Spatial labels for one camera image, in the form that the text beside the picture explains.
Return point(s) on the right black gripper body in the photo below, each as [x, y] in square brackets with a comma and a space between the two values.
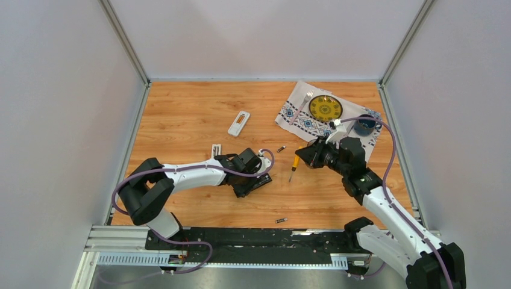
[328, 157]

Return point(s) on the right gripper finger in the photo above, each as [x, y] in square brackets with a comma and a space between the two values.
[310, 150]
[309, 161]

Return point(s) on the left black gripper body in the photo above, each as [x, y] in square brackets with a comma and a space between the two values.
[255, 170]

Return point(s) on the yellow handled screwdriver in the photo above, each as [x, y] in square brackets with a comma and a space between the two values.
[294, 166]

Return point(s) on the black remote control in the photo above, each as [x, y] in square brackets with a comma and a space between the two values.
[245, 188]

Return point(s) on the white remote with QR code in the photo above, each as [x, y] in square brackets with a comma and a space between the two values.
[216, 150]

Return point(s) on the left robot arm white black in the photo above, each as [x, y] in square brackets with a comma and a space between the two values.
[145, 192]

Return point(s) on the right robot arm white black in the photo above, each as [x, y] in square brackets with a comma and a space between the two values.
[421, 258]

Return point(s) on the white remote orange battery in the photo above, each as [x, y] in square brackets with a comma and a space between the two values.
[239, 123]

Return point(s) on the dark blue mug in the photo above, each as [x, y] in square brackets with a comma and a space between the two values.
[365, 125]

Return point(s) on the patterned white placemat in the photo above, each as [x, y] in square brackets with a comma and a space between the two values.
[305, 126]

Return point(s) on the yellow patterned plate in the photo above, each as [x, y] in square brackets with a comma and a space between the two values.
[325, 108]

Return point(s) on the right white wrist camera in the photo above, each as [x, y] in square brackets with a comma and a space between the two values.
[338, 131]

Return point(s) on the pink handled fork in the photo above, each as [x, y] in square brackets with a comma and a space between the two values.
[306, 99]

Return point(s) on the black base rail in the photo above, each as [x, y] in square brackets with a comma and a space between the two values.
[257, 246]

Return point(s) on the aluminium frame rail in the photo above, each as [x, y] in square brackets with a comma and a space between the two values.
[125, 246]

